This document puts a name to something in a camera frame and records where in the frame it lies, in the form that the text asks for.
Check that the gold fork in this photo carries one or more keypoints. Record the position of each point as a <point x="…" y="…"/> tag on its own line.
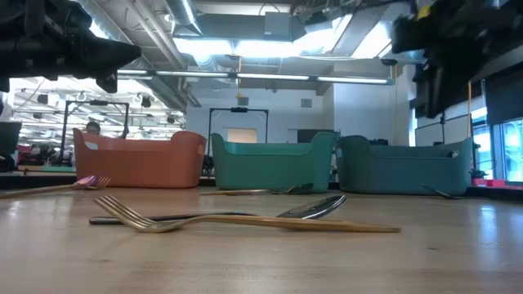
<point x="237" y="191"/>
<point x="286" y="222"/>
<point x="41" y="190"/>

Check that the silver ceiling duct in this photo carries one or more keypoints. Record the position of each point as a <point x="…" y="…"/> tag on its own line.
<point x="181" y="14"/>

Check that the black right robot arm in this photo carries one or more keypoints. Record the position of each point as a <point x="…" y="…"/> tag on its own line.
<point x="433" y="90"/>

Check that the black frame stand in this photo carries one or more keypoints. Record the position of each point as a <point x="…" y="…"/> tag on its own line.
<point x="239" y="109"/>
<point x="64" y="130"/>

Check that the orange plastic bin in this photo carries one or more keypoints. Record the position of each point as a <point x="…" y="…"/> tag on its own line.
<point x="139" y="163"/>

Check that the iridescent pink spoon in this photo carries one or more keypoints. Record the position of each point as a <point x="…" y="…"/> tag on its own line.
<point x="86" y="181"/>

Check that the long ceiling light strip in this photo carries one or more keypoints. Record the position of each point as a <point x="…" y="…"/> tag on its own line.
<point x="269" y="76"/>

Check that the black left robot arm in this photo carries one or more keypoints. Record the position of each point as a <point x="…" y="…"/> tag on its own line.
<point x="16" y="24"/>

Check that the dark monitor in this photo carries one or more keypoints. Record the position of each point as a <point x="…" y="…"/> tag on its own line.
<point x="9" y="141"/>

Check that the green plastic bin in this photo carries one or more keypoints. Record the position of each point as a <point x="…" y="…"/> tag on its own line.
<point x="274" y="171"/>

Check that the red box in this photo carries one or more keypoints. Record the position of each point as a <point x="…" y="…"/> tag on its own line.
<point x="488" y="183"/>

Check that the blue-grey plastic bin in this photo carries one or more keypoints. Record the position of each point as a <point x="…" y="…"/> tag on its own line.
<point x="404" y="175"/>

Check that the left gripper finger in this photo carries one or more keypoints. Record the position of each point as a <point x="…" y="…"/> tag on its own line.
<point x="114" y="53"/>

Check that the yellow tag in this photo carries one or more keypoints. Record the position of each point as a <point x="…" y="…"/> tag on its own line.
<point x="423" y="12"/>

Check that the dark cabinet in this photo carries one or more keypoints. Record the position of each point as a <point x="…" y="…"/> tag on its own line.
<point x="310" y="136"/>

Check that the person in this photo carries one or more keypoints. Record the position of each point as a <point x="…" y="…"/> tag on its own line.
<point x="93" y="128"/>

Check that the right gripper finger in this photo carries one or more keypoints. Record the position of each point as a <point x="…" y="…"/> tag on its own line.
<point x="408" y="36"/>

